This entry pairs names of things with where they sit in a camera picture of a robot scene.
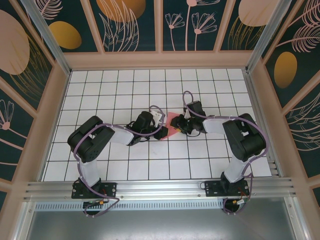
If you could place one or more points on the grey metal panel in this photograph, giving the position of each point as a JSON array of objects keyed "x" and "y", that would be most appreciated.
[{"x": 160, "y": 225}]

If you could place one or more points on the long aluminium mounting rail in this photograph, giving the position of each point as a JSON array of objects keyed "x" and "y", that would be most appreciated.
[{"x": 160, "y": 188}]

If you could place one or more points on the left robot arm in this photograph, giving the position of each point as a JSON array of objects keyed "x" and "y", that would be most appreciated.
[{"x": 90, "y": 145}]

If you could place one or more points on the aluminium side rail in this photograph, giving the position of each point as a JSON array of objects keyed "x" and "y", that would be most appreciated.
[{"x": 260, "y": 120}]

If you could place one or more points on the pink cloth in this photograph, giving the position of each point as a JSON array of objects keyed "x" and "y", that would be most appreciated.
[{"x": 171, "y": 116}]

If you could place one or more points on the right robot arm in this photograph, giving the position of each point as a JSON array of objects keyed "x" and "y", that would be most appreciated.
[{"x": 243, "y": 142}]

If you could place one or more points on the small connector with orange plug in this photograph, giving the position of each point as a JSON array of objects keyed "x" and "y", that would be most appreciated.
[{"x": 241, "y": 202}]

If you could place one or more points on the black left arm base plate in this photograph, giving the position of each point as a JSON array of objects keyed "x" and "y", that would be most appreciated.
[{"x": 110, "y": 190}]

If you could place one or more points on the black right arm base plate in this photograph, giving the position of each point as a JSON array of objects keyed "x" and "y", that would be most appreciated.
[{"x": 212, "y": 188}]

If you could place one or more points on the aluminium corner post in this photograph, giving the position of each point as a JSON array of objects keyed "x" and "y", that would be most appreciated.
[
  {"x": 265, "y": 35},
  {"x": 50, "y": 42}
]

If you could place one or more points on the small controller board with LEDs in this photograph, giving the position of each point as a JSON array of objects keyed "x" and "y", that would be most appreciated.
[{"x": 93, "y": 203}]

